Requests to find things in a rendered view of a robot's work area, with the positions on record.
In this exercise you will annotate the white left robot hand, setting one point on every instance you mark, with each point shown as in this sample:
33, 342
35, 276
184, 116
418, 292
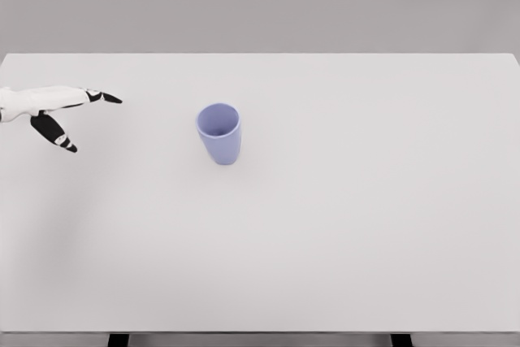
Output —
48, 99

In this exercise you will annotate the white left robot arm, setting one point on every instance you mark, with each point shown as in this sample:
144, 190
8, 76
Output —
5, 103

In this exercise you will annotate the lavender blue plastic cup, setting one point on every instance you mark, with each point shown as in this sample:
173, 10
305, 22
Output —
221, 141

